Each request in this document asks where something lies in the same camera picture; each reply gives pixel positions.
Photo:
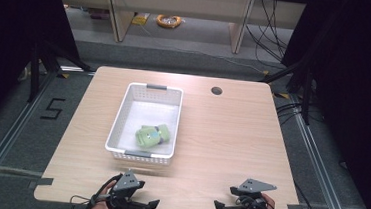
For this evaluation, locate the black metal stand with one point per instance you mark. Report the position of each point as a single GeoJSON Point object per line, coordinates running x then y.
{"type": "Point", "coordinates": [35, 72]}
{"type": "Point", "coordinates": [306, 94]}

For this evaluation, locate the green toy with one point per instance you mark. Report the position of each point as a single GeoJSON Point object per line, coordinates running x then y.
{"type": "Point", "coordinates": [149, 138]}

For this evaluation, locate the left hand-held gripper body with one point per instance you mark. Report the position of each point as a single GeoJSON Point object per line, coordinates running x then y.
{"type": "Point", "coordinates": [127, 183]}

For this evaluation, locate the yellow black tape piece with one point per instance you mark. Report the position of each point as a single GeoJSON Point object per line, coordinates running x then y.
{"type": "Point", "coordinates": [63, 75]}
{"type": "Point", "coordinates": [281, 95]}

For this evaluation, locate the metal floor rail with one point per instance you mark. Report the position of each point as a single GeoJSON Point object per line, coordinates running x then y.
{"type": "Point", "coordinates": [6, 144]}
{"type": "Point", "coordinates": [321, 175]}

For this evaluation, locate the yellow packet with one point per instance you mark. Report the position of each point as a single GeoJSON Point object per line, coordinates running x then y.
{"type": "Point", "coordinates": [140, 19]}

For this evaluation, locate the black curtain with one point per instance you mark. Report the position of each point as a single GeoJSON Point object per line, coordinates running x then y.
{"type": "Point", "coordinates": [359, 81]}
{"type": "Point", "coordinates": [8, 37]}

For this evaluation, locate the grey tape strip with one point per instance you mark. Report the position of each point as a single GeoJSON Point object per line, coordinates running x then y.
{"type": "Point", "coordinates": [45, 181]}
{"type": "Point", "coordinates": [295, 208]}

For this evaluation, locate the white perforated plastic basket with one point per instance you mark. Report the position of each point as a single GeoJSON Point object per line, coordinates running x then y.
{"type": "Point", "coordinates": [149, 115]}

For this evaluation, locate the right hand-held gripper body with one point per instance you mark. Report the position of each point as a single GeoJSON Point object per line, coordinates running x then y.
{"type": "Point", "coordinates": [255, 185]}

